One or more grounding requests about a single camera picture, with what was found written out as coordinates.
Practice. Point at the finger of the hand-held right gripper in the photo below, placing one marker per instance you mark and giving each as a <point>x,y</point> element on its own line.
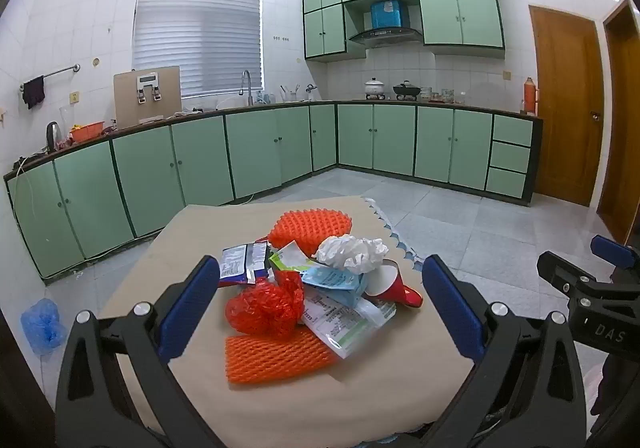
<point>560,270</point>
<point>615,250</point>

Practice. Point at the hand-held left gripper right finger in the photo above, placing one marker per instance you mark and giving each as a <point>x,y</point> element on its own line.
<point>452,308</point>

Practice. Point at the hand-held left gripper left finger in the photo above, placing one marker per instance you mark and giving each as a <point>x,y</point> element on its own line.
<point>190,308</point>

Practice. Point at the red paper cup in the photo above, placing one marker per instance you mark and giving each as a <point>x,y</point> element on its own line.
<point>400,290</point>

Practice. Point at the blue silver snack packet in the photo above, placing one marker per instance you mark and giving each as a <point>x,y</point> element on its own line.
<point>240,263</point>

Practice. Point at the red mesh bag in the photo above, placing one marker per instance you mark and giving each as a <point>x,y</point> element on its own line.
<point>265,308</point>

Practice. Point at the orange foam fruit net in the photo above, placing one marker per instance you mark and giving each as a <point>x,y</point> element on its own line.
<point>310,228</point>
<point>270,358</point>

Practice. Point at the white printed plastic wrapper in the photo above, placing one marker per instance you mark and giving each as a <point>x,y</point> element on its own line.
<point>340,328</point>

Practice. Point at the blue milk carton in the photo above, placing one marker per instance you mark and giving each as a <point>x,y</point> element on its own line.
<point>340,285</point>

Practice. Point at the white tissue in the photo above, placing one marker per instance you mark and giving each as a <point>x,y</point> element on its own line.
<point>350,250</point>

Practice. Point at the white lace table cover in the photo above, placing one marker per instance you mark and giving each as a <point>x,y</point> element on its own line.
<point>400,240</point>

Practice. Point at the wooden door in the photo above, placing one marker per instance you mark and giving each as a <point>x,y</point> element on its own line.
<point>565,103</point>
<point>625,128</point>

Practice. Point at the green base cabinets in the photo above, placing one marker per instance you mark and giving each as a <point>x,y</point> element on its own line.
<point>150,168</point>

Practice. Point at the blue plastic bag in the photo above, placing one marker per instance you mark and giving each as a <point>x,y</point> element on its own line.
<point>44,328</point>

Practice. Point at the orange thermos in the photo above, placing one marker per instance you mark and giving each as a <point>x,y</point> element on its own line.
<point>530,96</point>

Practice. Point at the orange plastic basket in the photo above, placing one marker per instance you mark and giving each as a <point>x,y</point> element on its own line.
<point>87,133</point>

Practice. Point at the glass jar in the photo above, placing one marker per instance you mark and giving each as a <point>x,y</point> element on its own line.
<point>426,94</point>
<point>447,96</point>

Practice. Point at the metal kettle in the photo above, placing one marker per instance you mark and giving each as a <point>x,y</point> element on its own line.
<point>53,137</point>

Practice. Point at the cardboard box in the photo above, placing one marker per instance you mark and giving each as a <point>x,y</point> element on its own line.
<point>125,98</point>

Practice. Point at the black wok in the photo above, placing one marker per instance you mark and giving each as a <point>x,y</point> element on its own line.
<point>406,90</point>

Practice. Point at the clear plastic pitcher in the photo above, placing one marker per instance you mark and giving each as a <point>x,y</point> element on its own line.
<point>67,117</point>

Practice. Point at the metal faucet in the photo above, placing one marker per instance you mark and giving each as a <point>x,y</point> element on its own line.
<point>246,83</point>

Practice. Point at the white cooking pot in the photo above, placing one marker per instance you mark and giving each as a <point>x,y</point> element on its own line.
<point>374,88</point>

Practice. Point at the utensil holder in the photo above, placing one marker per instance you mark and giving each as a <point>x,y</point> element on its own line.
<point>289,94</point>

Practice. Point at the dark towel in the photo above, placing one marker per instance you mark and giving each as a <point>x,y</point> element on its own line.
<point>33,92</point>

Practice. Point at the white window blind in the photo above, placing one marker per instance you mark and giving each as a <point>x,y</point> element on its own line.
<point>200,38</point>

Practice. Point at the black range hood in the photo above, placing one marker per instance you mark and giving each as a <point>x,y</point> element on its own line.
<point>385,34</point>

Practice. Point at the blue box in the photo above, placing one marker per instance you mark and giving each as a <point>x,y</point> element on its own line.
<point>387,13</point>

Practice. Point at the yellow wall hook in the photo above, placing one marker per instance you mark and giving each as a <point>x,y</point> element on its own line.
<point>3,114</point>

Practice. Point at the green wall cabinets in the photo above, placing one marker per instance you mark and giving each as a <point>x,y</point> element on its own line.
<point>465,18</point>

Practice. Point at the metal towel rail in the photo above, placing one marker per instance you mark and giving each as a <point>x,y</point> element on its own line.
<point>55,73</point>

